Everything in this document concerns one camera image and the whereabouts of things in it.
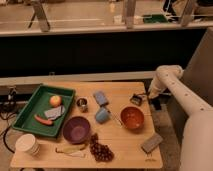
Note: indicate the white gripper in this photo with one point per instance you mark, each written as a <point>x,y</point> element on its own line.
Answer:
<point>154,90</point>

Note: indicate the orange bowl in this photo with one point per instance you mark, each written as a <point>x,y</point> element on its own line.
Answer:
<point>132,118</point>

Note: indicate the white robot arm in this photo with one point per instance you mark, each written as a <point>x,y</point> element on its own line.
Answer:
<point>197,142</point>

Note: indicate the metal spoon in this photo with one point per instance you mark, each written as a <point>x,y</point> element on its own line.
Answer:
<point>114,117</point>

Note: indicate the grey block sponge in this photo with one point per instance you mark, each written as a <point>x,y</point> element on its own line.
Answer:
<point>151,143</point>

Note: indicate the blue sponge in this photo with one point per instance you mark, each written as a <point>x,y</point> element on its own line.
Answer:
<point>100,98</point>

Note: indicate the light blue mug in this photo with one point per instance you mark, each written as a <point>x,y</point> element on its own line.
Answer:
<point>102,115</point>

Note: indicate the green box in background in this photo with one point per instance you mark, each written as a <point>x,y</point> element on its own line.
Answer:
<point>154,18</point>

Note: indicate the small metal cup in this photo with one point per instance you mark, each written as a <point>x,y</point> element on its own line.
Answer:
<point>82,104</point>

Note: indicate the bunch of dark grapes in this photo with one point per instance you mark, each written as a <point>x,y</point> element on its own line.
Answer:
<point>101,153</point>

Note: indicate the purple bowl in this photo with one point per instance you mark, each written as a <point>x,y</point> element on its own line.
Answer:
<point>77,130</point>

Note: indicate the red yellow apple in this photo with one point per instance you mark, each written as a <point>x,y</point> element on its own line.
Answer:
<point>55,100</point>

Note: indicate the yellow banana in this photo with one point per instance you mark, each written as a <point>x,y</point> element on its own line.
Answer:
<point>71,150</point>

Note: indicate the grey sponge in tray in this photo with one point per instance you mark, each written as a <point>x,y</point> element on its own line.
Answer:
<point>54,113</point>

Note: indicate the red sausage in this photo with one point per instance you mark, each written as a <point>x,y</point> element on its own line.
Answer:
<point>43,121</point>

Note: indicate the green plastic tray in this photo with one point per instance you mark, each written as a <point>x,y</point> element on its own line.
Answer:
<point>38,104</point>

